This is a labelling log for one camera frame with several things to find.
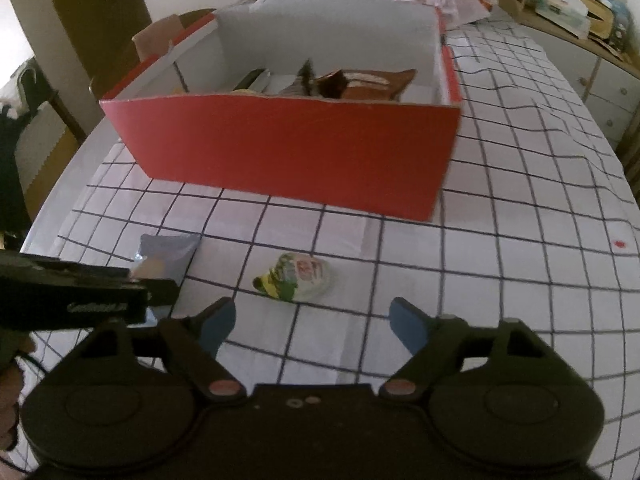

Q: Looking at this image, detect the brown wooden door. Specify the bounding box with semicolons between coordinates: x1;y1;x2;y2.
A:
39;0;152;96

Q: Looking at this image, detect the silver foil snack packet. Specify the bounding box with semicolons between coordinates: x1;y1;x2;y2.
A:
232;67;302;96

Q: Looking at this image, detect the person's left hand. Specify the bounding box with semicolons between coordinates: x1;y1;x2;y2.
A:
0;362;24;454

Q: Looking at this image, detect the black snack packet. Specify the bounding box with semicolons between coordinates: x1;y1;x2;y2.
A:
297;58;324;97

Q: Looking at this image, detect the pile of mixed clutter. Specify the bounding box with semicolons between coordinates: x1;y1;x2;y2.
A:
492;0;640;57

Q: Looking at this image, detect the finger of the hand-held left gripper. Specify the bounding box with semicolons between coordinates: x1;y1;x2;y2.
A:
142;278;180;311
0;251;133;287

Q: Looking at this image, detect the red cardboard box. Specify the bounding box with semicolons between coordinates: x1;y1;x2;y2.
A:
98;0;464;224

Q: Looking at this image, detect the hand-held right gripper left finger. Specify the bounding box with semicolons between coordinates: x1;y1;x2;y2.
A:
85;296;248;407

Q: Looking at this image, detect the white drawer cabinet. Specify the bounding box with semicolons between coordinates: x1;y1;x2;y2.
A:
517;12;640;163

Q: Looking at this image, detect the orange-brown snack packet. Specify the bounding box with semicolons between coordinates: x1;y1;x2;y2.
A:
319;68;419;102

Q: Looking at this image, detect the light blue snack packet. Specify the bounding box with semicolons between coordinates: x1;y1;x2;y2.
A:
131;232;202;307

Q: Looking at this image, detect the green and white snack packet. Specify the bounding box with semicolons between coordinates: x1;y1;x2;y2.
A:
251;252;334;304

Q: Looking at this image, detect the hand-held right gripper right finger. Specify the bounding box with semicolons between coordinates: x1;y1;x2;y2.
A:
379;297;576;407

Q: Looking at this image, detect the white checked tablecloth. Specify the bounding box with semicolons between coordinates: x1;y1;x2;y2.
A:
20;19;640;480

